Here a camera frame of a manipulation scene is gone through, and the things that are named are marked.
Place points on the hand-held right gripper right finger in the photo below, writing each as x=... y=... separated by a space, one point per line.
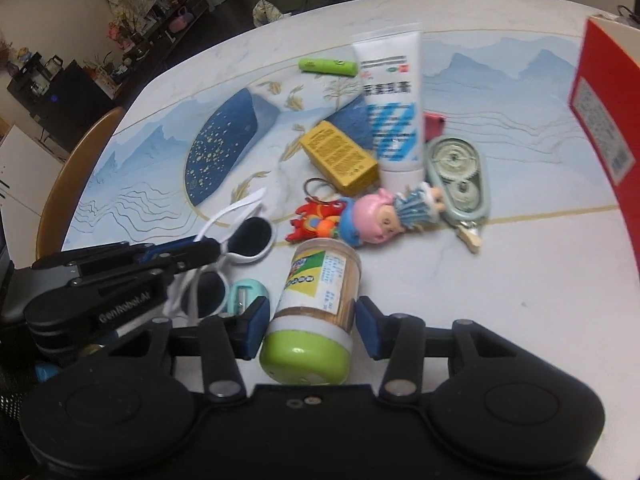
x=367 y=332

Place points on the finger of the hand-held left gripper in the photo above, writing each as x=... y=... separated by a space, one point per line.
x=197 y=254
x=100 y=255

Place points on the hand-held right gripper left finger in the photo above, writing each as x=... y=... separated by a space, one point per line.
x=255 y=327

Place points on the teal pencil sharpener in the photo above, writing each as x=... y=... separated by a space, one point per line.
x=245 y=292

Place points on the white sunglasses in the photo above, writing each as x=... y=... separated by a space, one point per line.
x=252 y=240

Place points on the toothpick jar with green lid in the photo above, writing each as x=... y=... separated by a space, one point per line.
x=320 y=280

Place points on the pink-headed doll figure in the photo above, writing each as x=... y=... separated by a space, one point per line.
x=370 y=217

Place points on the pale green correction tape dispenser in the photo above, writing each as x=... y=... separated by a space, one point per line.
x=457 y=180

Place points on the red and white cardboard box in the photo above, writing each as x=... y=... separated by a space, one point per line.
x=600 y=110

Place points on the wooden chair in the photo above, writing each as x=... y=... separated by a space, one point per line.
x=70 y=175

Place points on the white cabinet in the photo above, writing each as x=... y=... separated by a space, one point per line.
x=25 y=180

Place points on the wooden clothespin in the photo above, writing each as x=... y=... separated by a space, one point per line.
x=470 y=237

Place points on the black cabinet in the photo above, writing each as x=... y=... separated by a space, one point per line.
x=65 y=100

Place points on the yellow small box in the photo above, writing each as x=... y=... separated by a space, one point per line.
x=340 y=157

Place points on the small red object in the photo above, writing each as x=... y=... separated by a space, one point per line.
x=434 y=125

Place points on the white and blue cream tube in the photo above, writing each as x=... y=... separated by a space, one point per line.
x=390 y=110

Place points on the dark cluttered shelf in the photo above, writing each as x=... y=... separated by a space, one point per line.
x=150 y=35

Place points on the pink toy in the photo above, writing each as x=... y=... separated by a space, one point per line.
x=181 y=24

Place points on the patterned bag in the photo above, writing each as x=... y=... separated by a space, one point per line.
x=265 y=14

